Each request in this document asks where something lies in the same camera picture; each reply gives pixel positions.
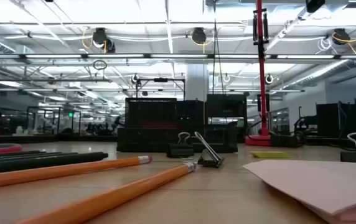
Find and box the orange pencil with eraser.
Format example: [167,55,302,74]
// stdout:
[0,155,153,190]
[14,161,198,224]

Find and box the yellow sticky note pad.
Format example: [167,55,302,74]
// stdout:
[250,151,290,159]

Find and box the black pen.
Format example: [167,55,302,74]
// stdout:
[0,151,110,175]
[0,150,42,156]
[0,152,80,163]
[0,151,63,159]

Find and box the pink sticky note pad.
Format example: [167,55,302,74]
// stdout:
[242,159,356,224]

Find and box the black mesh desk organizer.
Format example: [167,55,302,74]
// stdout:
[116,97,238,153]

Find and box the black vented computer box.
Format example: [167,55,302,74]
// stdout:
[177,93,248,128]

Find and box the black lamp power adapter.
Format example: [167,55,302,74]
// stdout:
[269,132,299,148]

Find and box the black background gantry frame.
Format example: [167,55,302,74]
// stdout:
[135,77,187,101]

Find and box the black ceiling cable reel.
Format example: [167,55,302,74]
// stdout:
[91,27,117,54]
[332,27,352,46]
[191,27,208,45]

